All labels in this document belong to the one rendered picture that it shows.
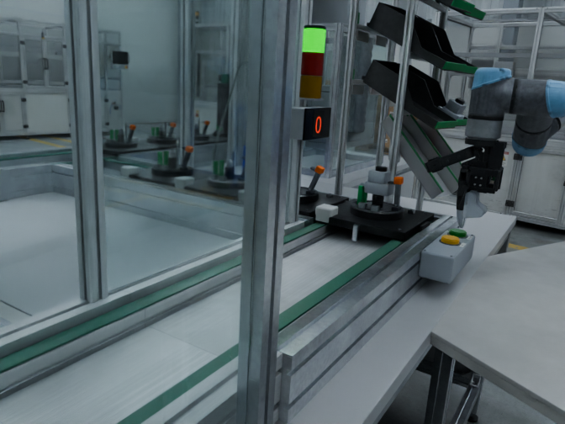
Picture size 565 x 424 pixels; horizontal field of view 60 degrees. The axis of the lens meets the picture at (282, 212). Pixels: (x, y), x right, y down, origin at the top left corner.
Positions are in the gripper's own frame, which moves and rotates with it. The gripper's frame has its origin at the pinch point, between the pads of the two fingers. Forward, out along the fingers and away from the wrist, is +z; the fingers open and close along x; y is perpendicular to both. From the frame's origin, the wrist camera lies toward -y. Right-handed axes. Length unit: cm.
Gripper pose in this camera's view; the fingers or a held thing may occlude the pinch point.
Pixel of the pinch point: (459, 221)
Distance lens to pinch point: 125.2
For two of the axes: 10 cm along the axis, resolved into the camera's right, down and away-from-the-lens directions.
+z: -0.6, 9.6, 2.6
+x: 5.4, -1.9, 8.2
